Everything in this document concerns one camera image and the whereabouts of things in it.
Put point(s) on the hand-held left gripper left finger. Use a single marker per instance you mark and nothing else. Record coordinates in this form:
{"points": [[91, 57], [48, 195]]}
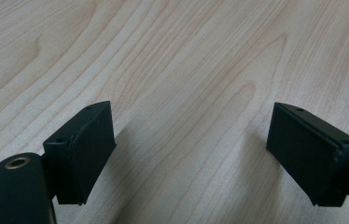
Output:
{"points": [[82, 155]]}

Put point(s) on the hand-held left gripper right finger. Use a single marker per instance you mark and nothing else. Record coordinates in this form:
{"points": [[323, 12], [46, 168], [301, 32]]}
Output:
{"points": [[306, 152]]}

